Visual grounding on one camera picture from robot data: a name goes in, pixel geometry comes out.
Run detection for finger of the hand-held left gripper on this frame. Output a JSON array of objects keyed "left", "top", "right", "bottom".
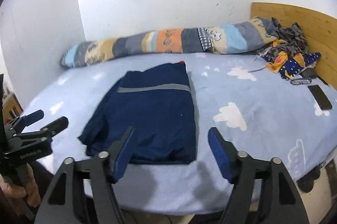
[
  {"left": 11, "top": 116, "right": 69, "bottom": 145},
  {"left": 5, "top": 109, "right": 45, "bottom": 135}
]

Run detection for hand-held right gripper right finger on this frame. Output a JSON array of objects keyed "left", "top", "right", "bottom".
[{"left": 208, "top": 127, "right": 310, "bottom": 224}]

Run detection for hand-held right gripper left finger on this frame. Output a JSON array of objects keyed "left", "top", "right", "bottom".
[{"left": 34, "top": 126, "right": 136, "bottom": 224}]

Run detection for navy blue work jacket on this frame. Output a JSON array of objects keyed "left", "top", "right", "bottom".
[{"left": 78, "top": 61, "right": 198, "bottom": 165}]

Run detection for person's left hand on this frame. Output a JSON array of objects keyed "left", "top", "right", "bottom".
[{"left": 0, "top": 166, "right": 41, "bottom": 208}]

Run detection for wooden cabinet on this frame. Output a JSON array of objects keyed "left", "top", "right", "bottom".
[{"left": 2, "top": 94, "right": 24, "bottom": 121}]

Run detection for light blue cloud bed sheet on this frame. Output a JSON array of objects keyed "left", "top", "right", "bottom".
[{"left": 22, "top": 52, "right": 337, "bottom": 216}]

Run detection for dark bundle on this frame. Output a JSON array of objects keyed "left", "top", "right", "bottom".
[{"left": 296, "top": 162, "right": 328, "bottom": 193}]

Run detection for black eyeglasses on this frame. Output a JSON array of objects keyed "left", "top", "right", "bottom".
[{"left": 290, "top": 77, "right": 312, "bottom": 86}]

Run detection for black phone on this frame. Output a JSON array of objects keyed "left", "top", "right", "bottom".
[{"left": 308, "top": 84, "right": 333, "bottom": 111}]

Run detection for colourful printed cloth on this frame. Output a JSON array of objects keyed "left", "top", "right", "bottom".
[{"left": 259, "top": 17, "right": 322, "bottom": 80}]

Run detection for dark grey pouch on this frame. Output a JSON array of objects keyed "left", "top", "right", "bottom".
[{"left": 300, "top": 68, "right": 318, "bottom": 78}]

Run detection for rolled patchwork quilt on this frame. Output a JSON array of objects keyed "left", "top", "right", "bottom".
[{"left": 60, "top": 16, "right": 279, "bottom": 68}]

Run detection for wooden headboard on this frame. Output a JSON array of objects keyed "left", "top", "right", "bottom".
[{"left": 250, "top": 2, "right": 337, "bottom": 101}]

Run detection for grey cable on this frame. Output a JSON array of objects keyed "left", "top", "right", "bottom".
[{"left": 247, "top": 55, "right": 269, "bottom": 73}]

